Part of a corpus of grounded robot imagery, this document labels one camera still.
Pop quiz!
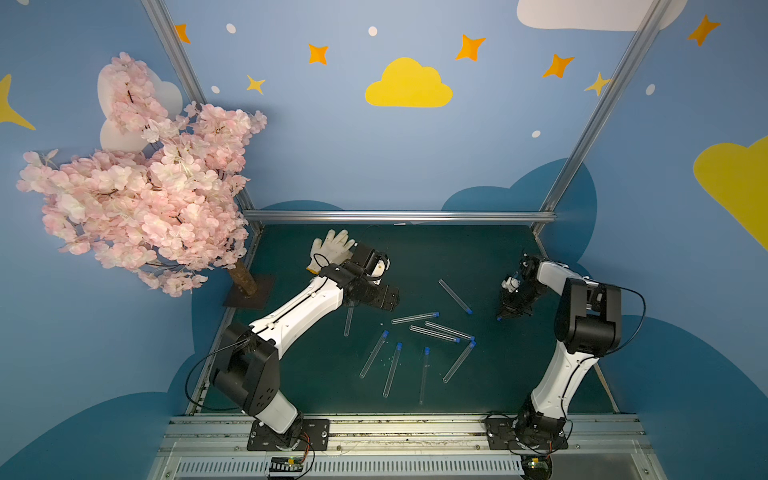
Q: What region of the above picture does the test tube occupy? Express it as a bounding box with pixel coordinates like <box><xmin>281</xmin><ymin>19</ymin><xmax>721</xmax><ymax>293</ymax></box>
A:
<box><xmin>358</xmin><ymin>330</ymin><xmax>389</xmax><ymax>379</ymax></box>
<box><xmin>442</xmin><ymin>340</ymin><xmax>476</xmax><ymax>384</ymax></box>
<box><xmin>343</xmin><ymin>302</ymin><xmax>355</xmax><ymax>338</ymax></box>
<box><xmin>438</xmin><ymin>279</ymin><xmax>473</xmax><ymax>315</ymax></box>
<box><xmin>382</xmin><ymin>342</ymin><xmax>403</xmax><ymax>398</ymax></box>

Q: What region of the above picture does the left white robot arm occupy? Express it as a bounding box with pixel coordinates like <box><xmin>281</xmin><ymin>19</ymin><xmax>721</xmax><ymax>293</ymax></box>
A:
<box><xmin>209</xmin><ymin>258</ymin><xmax>399</xmax><ymax>437</ymax></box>

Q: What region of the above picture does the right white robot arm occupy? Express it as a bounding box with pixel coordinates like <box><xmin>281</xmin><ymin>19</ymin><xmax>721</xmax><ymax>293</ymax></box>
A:
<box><xmin>498</xmin><ymin>254</ymin><xmax>622</xmax><ymax>444</ymax></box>

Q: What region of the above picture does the test tube centre horizontal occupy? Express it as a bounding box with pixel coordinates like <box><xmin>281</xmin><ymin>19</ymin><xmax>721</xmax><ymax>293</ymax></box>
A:
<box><xmin>391</xmin><ymin>311</ymin><xmax>440</xmax><ymax>325</ymax></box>

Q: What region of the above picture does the test tube middle lower diagonal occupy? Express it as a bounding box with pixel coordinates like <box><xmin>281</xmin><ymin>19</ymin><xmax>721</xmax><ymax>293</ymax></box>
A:
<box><xmin>409</xmin><ymin>325</ymin><xmax>461</xmax><ymax>343</ymax></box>

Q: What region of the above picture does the test tube diagonal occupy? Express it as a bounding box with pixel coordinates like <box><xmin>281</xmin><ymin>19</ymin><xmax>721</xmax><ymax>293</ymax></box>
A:
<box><xmin>409</xmin><ymin>325</ymin><xmax>461</xmax><ymax>343</ymax></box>
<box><xmin>425</xmin><ymin>321</ymin><xmax>475</xmax><ymax>341</ymax></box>

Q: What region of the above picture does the test tube middle upper diagonal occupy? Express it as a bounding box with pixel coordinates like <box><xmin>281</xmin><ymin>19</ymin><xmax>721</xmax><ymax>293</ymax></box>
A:
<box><xmin>425</xmin><ymin>321</ymin><xmax>475</xmax><ymax>341</ymax></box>

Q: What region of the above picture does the test tube lower vertical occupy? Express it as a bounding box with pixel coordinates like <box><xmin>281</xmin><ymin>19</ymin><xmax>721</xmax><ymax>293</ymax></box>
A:
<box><xmin>419</xmin><ymin>347</ymin><xmax>431</xmax><ymax>405</ymax></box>

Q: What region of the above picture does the white cotton work glove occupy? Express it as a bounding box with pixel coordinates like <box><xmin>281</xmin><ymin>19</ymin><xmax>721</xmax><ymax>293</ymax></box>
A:
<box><xmin>306</xmin><ymin>229</ymin><xmax>356</xmax><ymax>275</ymax></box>

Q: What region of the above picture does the black square tree base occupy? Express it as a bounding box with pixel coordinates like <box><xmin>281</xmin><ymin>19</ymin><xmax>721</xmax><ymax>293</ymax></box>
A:
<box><xmin>223</xmin><ymin>274</ymin><xmax>276</xmax><ymax>310</ymax></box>

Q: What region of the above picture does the right small circuit board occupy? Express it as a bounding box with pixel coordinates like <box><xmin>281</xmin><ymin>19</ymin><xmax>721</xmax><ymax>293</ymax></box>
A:
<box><xmin>521</xmin><ymin>456</ymin><xmax>553</xmax><ymax>480</ymax></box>

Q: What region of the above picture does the small circuit board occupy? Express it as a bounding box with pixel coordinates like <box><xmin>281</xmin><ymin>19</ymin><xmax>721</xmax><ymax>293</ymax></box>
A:
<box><xmin>266</xmin><ymin>456</ymin><xmax>306</xmax><ymax>479</ymax></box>
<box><xmin>521</xmin><ymin>456</ymin><xmax>553</xmax><ymax>480</ymax></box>

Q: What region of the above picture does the left small circuit board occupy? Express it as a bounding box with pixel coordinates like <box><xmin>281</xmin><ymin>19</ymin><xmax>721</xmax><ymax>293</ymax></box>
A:
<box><xmin>266</xmin><ymin>456</ymin><xmax>306</xmax><ymax>479</ymax></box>

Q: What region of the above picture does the pink cherry blossom tree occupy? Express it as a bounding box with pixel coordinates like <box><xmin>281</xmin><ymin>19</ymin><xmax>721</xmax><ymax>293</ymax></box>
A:
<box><xmin>17</xmin><ymin>54</ymin><xmax>267</xmax><ymax>297</ymax></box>

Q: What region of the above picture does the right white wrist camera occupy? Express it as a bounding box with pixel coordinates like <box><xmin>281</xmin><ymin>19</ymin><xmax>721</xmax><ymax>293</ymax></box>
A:
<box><xmin>501</xmin><ymin>273</ymin><xmax>522</xmax><ymax>294</ymax></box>

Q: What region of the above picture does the aluminium frame right post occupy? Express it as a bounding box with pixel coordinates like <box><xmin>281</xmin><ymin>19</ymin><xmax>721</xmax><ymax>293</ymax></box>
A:
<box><xmin>539</xmin><ymin>0</ymin><xmax>672</xmax><ymax>223</ymax></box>

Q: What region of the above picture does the aluminium frame post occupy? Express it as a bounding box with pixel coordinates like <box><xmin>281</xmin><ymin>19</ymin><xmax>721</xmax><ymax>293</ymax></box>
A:
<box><xmin>140</xmin><ymin>0</ymin><xmax>265</xmax><ymax>235</ymax></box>
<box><xmin>539</xmin><ymin>0</ymin><xmax>672</xmax><ymax>223</ymax></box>

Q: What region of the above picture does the aluminium frame left post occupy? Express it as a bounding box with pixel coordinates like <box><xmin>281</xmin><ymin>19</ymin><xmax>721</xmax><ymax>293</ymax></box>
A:
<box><xmin>140</xmin><ymin>0</ymin><xmax>265</xmax><ymax>235</ymax></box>

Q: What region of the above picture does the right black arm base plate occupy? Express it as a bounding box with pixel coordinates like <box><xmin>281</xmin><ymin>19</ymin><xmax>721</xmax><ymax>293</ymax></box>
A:
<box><xmin>483</xmin><ymin>416</ymin><xmax>569</xmax><ymax>456</ymax></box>

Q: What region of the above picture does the aluminium frame back bar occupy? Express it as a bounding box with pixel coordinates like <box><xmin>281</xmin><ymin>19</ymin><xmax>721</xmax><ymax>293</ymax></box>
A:
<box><xmin>243</xmin><ymin>210</ymin><xmax>556</xmax><ymax>224</ymax></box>

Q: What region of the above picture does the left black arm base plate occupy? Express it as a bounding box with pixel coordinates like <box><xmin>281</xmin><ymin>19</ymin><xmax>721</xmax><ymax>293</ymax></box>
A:
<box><xmin>246</xmin><ymin>416</ymin><xmax>330</xmax><ymax>451</ymax></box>

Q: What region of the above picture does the aluminium mounting rail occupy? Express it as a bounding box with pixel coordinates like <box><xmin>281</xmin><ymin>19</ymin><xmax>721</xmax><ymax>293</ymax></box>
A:
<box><xmin>148</xmin><ymin>414</ymin><xmax>666</xmax><ymax>479</ymax></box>

